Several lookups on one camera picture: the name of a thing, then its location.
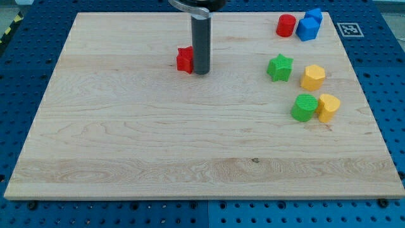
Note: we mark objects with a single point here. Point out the blue pentagon block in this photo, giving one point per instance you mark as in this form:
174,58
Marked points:
307,29

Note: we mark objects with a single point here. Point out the yellow heart block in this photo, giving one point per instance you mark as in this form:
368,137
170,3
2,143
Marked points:
327,107

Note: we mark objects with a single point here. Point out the black robot arm flange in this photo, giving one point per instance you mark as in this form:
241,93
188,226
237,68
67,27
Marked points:
201,8

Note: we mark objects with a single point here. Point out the yellow hexagon block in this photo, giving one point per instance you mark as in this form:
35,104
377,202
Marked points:
313,77

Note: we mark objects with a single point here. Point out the green cylinder block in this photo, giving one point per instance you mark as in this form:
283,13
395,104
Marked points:
304,107

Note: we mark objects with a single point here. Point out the green star block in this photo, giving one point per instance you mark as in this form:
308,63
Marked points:
280,68

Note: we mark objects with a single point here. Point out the red star block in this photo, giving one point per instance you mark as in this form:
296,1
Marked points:
185,60

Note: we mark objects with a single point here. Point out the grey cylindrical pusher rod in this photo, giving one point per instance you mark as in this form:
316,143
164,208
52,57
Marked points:
201,43

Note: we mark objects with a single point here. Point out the blue cube block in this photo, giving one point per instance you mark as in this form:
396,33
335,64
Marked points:
315,14

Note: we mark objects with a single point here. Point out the black yellow hazard tape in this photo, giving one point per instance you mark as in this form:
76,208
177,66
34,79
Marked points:
10,31

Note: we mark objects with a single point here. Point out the wooden board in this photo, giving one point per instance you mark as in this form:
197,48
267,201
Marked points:
118,121

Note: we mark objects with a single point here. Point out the red cylinder block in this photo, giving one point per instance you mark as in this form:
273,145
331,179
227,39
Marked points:
285,26

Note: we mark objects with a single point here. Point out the white fiducial marker tag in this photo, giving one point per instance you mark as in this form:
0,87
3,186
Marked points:
350,29

